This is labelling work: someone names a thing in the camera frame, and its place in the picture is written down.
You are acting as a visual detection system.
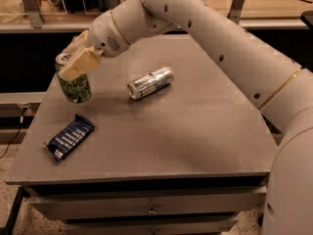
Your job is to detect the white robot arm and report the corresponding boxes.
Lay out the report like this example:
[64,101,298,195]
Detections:
[59,0,313,235]

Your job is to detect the blue rxbar blueberry wrapper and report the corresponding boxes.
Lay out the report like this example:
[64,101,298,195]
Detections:
[46,115,95,163]

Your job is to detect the green soda can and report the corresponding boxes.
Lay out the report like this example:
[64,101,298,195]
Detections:
[55,53,91,104]

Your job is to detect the grey lower drawer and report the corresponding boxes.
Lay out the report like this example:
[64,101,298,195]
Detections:
[65,215,237,235]

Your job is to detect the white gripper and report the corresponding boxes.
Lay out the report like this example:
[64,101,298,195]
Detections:
[58,11,130,81]

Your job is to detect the silver can lying down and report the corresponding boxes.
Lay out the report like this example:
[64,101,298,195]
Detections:
[127,67,174,100]

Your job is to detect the metal railing post left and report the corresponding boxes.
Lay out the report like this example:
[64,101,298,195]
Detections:
[22,0,44,28]

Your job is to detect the grey upper drawer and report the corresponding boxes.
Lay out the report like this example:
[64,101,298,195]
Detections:
[29,186,266,220]

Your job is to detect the black cable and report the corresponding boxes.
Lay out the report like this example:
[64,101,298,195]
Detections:
[0,107,28,160]

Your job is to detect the metal railing post right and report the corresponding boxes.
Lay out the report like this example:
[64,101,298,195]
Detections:
[227,0,245,24]

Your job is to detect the grey drawer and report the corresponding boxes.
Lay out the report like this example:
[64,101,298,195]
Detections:
[65,215,237,235]
[29,186,266,220]

